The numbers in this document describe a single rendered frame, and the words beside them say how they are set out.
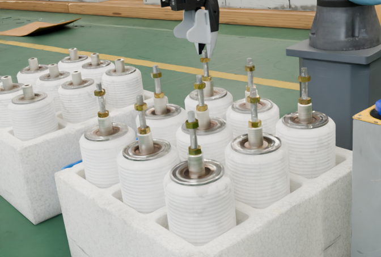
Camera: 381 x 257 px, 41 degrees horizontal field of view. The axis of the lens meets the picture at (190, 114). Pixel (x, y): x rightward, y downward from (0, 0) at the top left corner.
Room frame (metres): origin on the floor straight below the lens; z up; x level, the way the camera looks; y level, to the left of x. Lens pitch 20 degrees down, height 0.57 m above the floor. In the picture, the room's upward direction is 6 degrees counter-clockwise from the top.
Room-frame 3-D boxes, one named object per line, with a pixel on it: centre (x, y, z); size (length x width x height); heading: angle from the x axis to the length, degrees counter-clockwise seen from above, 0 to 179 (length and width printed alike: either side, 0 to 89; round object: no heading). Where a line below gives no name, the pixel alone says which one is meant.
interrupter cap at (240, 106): (0.86, -0.11, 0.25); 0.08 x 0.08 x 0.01
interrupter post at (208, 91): (0.95, -0.04, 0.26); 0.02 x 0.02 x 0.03
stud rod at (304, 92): (0.77, -0.19, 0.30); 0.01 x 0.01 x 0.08
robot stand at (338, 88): (1.07, -0.35, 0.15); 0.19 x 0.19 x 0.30; 45
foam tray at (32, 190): (1.22, 0.32, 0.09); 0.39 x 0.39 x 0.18; 38
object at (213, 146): (0.79, -0.02, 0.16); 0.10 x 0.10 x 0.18
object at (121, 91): (1.20, 0.16, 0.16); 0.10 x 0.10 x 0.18
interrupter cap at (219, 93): (0.95, -0.04, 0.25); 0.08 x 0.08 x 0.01
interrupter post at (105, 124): (0.81, 0.15, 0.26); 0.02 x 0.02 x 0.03
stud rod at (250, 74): (0.86, -0.11, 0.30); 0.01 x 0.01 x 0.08
